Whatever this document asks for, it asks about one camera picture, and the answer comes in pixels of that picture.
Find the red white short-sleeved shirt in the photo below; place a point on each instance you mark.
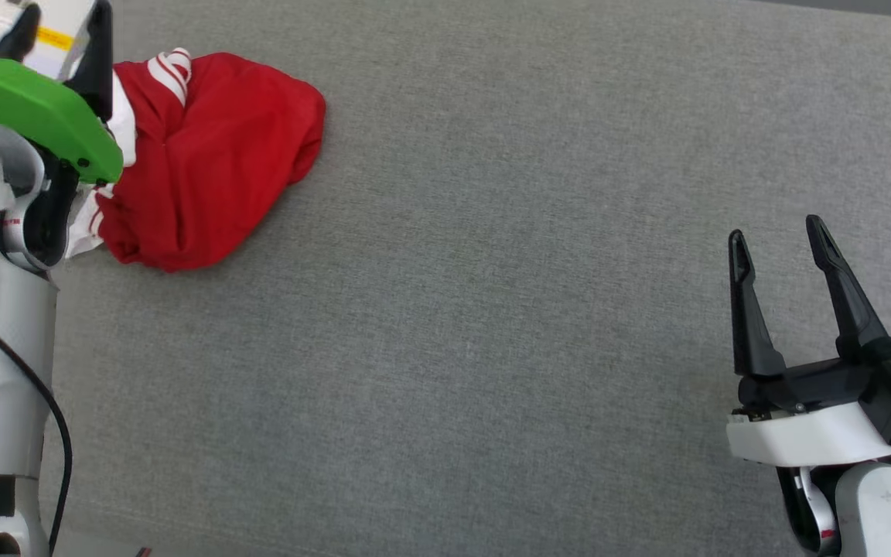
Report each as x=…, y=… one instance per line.
x=213, y=155

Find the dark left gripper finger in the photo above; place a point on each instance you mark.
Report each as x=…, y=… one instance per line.
x=18, y=39
x=97, y=62

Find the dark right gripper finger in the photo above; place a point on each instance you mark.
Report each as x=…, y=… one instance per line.
x=851, y=317
x=751, y=333

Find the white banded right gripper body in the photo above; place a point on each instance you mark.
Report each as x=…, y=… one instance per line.
x=801, y=433

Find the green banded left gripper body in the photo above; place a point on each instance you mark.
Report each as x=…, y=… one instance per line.
x=35, y=108

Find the white box with yellow label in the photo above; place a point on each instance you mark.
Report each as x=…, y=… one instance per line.
x=59, y=23

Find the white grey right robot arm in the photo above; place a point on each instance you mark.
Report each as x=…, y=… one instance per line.
x=886, y=510

